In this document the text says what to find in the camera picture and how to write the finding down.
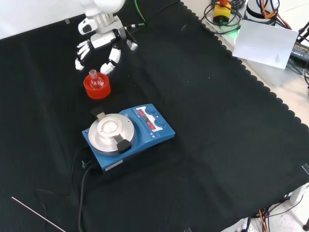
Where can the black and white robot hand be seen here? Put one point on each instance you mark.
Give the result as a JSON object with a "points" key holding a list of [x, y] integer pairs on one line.
{"points": [[103, 38]]}

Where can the clear round-bottom glass flask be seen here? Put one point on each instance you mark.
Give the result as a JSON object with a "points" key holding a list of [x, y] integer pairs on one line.
{"points": [[96, 81]]}

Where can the red round flask holder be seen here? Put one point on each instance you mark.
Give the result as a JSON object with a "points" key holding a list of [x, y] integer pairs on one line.
{"points": [[97, 93]]}

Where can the clear tape strip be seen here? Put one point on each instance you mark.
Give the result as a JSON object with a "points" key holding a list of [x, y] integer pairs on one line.
{"points": [[67, 21], [305, 168]]}

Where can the blue-base heater with steel plate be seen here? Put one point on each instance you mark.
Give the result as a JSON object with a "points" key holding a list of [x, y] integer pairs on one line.
{"points": [[142, 142]]}

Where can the yellow stop button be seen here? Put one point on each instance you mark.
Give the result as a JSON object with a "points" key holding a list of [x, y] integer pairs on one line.
{"points": [[222, 10]]}

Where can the black bench cloth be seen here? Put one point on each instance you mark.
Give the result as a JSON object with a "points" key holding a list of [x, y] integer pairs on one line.
{"points": [[193, 145]]}

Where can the pale board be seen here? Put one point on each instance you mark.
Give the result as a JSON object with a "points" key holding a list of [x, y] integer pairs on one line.
{"points": [[263, 43]]}

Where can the thin glass rod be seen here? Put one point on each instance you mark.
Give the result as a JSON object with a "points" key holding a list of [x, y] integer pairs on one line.
{"points": [[38, 214]]}

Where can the black power adapter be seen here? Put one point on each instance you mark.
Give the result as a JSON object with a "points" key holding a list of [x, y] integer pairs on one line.
{"points": [[300, 51]]}

